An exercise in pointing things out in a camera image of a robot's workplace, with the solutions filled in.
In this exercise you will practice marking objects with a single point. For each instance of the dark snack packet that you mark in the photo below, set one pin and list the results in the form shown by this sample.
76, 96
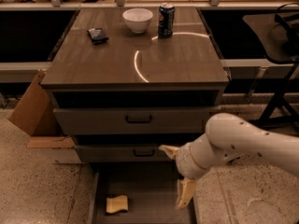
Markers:
97, 35

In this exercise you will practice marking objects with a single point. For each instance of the top grey drawer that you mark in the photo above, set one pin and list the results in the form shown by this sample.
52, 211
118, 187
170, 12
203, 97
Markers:
92, 121

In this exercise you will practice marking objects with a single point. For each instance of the black stand with table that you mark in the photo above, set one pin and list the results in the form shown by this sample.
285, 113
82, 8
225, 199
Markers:
278, 34

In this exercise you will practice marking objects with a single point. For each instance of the blue soda can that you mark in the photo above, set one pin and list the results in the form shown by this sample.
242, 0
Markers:
165, 20

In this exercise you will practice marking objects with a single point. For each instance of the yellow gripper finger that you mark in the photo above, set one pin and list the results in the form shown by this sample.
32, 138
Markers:
170, 151
186, 189

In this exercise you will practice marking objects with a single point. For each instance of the brown cardboard box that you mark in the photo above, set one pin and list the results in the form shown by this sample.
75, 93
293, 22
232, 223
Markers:
34, 115

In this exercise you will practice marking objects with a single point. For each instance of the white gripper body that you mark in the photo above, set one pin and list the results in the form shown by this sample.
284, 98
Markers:
186, 160

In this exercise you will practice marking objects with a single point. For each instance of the yellow sponge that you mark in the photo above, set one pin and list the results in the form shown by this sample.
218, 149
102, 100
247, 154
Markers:
117, 204

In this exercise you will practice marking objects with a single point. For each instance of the bottom open grey drawer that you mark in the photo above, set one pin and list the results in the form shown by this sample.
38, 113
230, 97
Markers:
151, 189

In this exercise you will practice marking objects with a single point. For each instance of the white bowl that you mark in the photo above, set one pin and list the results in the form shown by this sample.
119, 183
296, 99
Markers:
137, 19

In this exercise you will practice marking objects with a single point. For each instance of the grey drawer cabinet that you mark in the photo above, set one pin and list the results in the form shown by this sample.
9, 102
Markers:
135, 70

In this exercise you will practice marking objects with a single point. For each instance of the middle grey drawer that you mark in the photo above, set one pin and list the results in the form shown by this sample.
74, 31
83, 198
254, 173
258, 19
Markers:
120, 153

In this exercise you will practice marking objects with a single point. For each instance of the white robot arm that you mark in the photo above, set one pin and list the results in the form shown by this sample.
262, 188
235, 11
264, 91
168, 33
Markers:
227, 137

